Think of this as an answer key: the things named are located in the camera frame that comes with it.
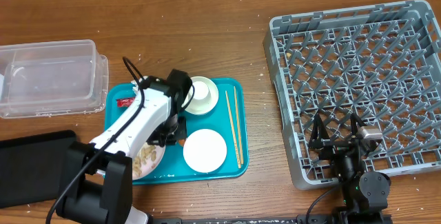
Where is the right wooden chopstick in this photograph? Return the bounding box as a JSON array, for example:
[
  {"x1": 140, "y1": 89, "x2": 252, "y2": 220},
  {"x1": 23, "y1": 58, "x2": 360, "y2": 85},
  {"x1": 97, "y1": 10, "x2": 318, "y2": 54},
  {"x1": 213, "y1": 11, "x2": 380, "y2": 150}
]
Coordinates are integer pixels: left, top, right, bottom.
[{"x1": 234, "y1": 86, "x2": 244, "y2": 166}]

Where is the wooden chopstick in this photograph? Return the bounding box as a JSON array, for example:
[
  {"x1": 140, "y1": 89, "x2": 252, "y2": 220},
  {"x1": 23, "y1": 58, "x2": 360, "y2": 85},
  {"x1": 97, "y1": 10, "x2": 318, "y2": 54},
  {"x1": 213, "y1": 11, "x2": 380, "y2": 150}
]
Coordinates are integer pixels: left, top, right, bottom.
[
  {"x1": 234, "y1": 86, "x2": 244, "y2": 166},
  {"x1": 225, "y1": 90, "x2": 242, "y2": 169}
]

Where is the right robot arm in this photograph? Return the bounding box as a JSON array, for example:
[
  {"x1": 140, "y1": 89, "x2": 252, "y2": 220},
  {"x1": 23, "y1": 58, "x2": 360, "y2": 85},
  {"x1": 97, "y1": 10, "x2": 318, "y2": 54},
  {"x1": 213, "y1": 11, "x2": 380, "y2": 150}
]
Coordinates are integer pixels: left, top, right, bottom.
[{"x1": 305, "y1": 113, "x2": 392, "y2": 223}]

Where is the white tissue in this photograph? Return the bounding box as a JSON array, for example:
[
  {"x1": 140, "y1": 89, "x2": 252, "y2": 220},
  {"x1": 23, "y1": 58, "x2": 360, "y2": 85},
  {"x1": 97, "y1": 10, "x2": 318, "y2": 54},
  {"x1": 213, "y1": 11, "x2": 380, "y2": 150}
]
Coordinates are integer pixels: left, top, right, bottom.
[{"x1": 131, "y1": 76, "x2": 148, "y2": 92}]

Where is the rice and peanut pile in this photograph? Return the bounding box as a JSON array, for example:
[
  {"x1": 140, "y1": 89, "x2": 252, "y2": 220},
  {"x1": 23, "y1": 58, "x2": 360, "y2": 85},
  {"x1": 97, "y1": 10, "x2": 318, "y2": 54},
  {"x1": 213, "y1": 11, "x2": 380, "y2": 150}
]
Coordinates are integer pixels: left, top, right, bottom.
[{"x1": 132, "y1": 143, "x2": 158, "y2": 179}]

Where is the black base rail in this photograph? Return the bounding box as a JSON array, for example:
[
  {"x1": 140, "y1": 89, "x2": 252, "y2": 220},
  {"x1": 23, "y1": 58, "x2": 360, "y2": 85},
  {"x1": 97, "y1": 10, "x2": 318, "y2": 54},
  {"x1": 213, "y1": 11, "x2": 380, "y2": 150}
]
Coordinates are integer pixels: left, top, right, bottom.
[{"x1": 147, "y1": 213, "x2": 393, "y2": 224}]

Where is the black tray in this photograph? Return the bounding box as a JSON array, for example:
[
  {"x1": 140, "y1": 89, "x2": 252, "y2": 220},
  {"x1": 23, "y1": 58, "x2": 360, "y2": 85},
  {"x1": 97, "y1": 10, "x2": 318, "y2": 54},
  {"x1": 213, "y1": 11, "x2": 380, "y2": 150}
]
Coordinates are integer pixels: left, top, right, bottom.
[{"x1": 1, "y1": 130, "x2": 77, "y2": 208}]

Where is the white cup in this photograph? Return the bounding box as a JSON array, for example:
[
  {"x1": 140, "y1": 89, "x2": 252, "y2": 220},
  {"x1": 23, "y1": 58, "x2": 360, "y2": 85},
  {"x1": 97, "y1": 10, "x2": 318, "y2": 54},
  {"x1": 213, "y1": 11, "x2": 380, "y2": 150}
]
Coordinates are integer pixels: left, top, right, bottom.
[{"x1": 192, "y1": 81, "x2": 210, "y2": 102}]

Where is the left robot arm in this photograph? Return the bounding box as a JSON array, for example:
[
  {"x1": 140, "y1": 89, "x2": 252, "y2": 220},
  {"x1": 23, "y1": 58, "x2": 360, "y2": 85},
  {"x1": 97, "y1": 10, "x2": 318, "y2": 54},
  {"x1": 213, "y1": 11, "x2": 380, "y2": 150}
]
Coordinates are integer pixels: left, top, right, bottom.
[{"x1": 46, "y1": 69, "x2": 192, "y2": 223}]

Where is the red snack wrapper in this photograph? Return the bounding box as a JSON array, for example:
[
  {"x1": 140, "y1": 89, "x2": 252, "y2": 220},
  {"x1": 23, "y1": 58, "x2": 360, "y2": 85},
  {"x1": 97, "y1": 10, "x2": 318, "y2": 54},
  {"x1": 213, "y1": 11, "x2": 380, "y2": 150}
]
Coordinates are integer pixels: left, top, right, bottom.
[{"x1": 116, "y1": 97, "x2": 135, "y2": 108}]

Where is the left wooden chopstick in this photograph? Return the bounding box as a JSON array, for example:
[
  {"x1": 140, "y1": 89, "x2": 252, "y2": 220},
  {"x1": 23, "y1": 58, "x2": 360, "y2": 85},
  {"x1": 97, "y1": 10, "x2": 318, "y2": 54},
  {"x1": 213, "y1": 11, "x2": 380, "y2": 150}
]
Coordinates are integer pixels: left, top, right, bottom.
[{"x1": 225, "y1": 90, "x2": 242, "y2": 169}]

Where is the grey dishwasher rack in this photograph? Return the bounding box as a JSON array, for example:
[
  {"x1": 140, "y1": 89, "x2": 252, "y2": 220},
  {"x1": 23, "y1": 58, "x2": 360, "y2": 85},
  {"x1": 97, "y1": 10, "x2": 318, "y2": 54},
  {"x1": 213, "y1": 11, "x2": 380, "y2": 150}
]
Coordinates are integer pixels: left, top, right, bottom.
[{"x1": 263, "y1": 0, "x2": 440, "y2": 190}]

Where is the teal plastic tray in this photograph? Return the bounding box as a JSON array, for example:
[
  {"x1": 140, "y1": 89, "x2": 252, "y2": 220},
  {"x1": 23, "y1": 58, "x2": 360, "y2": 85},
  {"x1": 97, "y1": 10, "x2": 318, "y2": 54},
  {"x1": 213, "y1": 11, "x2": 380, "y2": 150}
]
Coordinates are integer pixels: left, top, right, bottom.
[{"x1": 103, "y1": 77, "x2": 249, "y2": 186}]

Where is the large white plate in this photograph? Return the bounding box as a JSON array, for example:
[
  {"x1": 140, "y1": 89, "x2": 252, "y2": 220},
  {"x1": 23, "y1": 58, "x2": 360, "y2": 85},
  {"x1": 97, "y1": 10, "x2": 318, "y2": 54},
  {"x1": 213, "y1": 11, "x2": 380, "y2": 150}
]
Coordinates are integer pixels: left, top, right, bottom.
[{"x1": 132, "y1": 143, "x2": 167, "y2": 181}]

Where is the small white plate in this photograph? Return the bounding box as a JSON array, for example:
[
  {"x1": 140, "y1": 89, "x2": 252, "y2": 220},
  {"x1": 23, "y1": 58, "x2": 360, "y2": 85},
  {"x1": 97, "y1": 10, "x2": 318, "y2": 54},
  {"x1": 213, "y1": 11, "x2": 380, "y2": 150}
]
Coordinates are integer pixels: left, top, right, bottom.
[{"x1": 183, "y1": 129, "x2": 227, "y2": 173}]

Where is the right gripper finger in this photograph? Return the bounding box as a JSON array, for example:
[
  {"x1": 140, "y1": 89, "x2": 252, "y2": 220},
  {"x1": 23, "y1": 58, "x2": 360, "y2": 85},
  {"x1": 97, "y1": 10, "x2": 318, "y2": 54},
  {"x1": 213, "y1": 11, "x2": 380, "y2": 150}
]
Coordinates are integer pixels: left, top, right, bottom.
[
  {"x1": 311, "y1": 114, "x2": 330, "y2": 141},
  {"x1": 350, "y1": 112, "x2": 366, "y2": 135}
]

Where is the clear plastic bin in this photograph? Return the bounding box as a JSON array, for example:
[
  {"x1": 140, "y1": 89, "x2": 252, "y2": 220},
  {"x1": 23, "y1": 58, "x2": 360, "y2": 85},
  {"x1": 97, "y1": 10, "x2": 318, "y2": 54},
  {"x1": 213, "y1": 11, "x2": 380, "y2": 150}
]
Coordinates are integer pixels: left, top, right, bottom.
[{"x1": 1, "y1": 39, "x2": 109, "y2": 119}]

